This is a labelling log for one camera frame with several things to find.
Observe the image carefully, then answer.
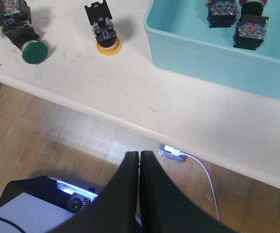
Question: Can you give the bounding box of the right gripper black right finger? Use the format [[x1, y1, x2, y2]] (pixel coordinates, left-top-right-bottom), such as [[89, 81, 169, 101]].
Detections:
[[139, 151, 233, 233]]

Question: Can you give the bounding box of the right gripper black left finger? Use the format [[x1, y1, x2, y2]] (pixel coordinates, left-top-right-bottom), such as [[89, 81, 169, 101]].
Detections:
[[49, 151, 139, 233]]

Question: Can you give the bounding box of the red button switch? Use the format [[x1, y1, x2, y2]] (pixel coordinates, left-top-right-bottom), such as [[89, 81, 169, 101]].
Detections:
[[233, 0, 269, 50]]

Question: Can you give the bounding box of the black robot base unit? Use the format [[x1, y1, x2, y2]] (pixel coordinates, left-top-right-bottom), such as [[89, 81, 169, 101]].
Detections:
[[0, 176, 98, 233]]

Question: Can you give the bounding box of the silver floor outlet box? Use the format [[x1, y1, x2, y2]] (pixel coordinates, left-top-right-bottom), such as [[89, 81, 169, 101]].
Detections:
[[158, 144, 186, 163]]

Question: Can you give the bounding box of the light blue plastic box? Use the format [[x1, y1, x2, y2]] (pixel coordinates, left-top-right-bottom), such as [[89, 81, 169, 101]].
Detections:
[[144, 0, 280, 100]]

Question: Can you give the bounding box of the white cable on floor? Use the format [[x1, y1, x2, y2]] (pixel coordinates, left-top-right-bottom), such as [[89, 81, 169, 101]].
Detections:
[[178, 151, 221, 222]]

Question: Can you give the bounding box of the green button switch right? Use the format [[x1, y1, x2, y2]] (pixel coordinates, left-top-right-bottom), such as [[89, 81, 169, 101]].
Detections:
[[2, 25, 49, 65]]

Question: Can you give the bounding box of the green button switch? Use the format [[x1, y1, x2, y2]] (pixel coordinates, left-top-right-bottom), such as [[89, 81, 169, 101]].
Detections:
[[2, 25, 49, 65], [0, 0, 32, 30]]

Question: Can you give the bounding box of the upside-down yellow button switch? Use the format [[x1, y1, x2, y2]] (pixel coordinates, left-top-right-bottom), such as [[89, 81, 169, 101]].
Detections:
[[84, 0, 122, 56]]

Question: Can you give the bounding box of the green button switch left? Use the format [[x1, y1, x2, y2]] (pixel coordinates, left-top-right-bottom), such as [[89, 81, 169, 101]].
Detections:
[[0, 0, 32, 30]]

